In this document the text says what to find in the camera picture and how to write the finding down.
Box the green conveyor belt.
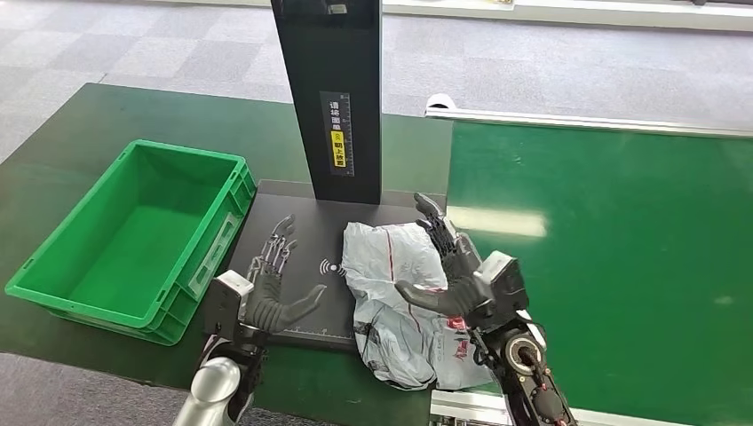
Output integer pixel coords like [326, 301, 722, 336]
[435, 120, 753, 426]

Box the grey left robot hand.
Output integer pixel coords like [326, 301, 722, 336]
[243, 214, 328, 335]

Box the black inbound scanner machine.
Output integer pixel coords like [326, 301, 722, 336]
[226, 0, 448, 354]

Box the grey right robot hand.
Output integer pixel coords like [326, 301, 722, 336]
[395, 193, 498, 321]

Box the aluminium conveyor side rail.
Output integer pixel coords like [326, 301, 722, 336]
[424, 93, 753, 139]
[429, 389, 678, 426]

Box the black and yellow label sticker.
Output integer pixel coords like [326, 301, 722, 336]
[319, 91, 355, 178]

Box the grey plastic mailer package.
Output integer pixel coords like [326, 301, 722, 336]
[341, 221, 496, 392]

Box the green plastic crate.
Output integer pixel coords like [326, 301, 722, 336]
[4, 139, 258, 347]

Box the white floor ledge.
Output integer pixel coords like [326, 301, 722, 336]
[382, 0, 753, 34]

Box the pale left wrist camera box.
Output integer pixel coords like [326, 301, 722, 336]
[202, 270, 255, 343]

